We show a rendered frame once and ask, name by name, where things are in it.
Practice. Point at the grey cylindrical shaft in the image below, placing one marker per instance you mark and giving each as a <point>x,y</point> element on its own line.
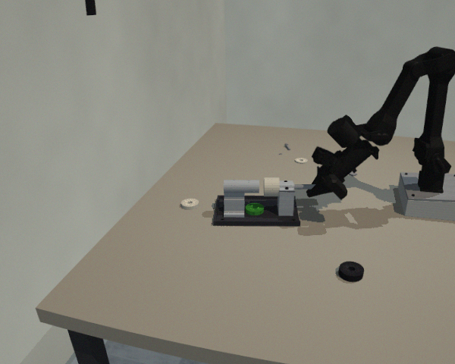
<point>303,186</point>

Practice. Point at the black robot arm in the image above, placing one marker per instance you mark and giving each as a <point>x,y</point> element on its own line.
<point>429,148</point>

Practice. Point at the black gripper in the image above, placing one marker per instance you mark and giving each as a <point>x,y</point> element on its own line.
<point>331,183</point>

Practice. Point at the green ring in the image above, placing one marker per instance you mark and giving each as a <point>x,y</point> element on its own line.
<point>254,209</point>

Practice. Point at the black ring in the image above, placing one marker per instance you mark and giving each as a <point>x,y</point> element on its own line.
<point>351,271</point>

